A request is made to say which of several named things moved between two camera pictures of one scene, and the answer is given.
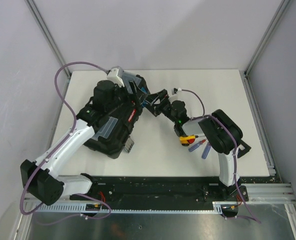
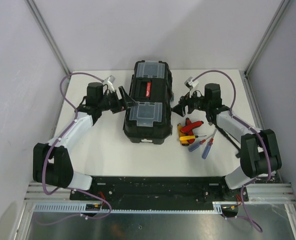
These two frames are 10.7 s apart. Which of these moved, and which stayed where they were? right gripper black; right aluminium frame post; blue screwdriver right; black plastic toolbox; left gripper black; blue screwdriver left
Moved: right gripper black; black plastic toolbox
Stayed: left gripper black; right aluminium frame post; blue screwdriver left; blue screwdriver right
